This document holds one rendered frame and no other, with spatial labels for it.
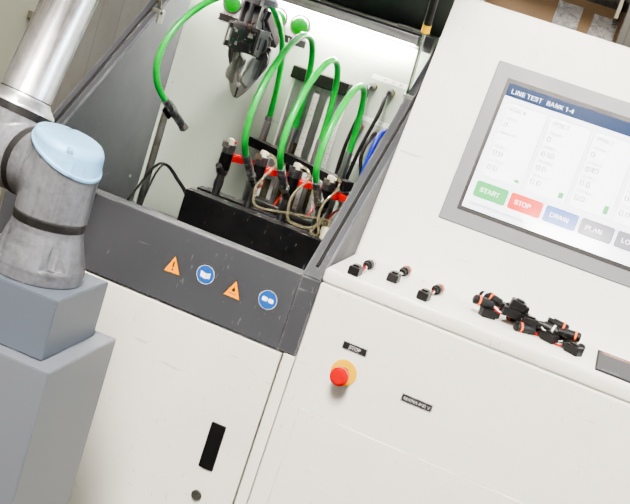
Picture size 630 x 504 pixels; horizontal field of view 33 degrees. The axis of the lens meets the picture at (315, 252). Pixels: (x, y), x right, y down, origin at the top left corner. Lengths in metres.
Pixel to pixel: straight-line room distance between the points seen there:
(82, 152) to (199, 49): 1.05
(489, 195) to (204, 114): 0.81
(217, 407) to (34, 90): 0.75
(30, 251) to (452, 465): 0.88
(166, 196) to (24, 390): 1.14
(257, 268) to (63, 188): 0.53
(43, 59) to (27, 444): 0.60
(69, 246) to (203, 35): 1.08
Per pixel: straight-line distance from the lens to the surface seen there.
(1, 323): 1.69
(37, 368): 1.65
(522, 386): 1.97
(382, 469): 2.06
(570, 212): 2.18
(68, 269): 1.69
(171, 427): 2.19
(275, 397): 2.09
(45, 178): 1.66
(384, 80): 2.50
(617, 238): 2.18
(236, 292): 2.07
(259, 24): 2.21
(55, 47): 1.77
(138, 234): 2.14
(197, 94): 2.66
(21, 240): 1.68
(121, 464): 2.26
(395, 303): 1.98
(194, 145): 2.66
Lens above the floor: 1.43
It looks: 12 degrees down
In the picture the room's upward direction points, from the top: 18 degrees clockwise
